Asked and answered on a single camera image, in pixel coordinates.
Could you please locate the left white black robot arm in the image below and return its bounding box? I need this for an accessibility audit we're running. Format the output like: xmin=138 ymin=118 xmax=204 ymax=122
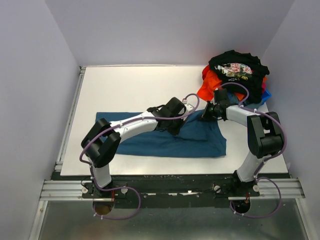
xmin=80 ymin=97 xmax=195 ymax=198

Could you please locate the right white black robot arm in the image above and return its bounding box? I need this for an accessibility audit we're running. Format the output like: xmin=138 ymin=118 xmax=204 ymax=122
xmin=202 ymin=88 xmax=287 ymax=196

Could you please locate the grey blue t-shirt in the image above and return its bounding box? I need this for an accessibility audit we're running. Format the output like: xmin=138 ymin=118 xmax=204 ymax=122
xmin=227 ymin=92 xmax=262 ymax=109

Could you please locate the orange t-shirt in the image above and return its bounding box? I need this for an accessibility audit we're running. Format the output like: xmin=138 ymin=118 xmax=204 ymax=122
xmin=197 ymin=63 xmax=253 ymax=101

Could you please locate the black floral t-shirt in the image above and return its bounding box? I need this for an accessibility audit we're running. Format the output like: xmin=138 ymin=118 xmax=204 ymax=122
xmin=208 ymin=50 xmax=270 ymax=104

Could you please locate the blue plastic bin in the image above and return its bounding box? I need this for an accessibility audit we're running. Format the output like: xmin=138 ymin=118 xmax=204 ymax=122
xmin=261 ymin=89 xmax=272 ymax=105

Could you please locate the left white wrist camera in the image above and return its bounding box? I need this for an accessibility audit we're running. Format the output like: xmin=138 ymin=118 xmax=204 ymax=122
xmin=182 ymin=98 xmax=195 ymax=115

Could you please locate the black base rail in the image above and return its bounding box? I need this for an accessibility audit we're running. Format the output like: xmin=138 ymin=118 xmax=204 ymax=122
xmin=40 ymin=173 xmax=291 ymax=210

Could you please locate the aluminium frame profile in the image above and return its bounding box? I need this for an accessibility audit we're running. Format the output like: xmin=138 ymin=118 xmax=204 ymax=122
xmin=28 ymin=65 xmax=87 ymax=240

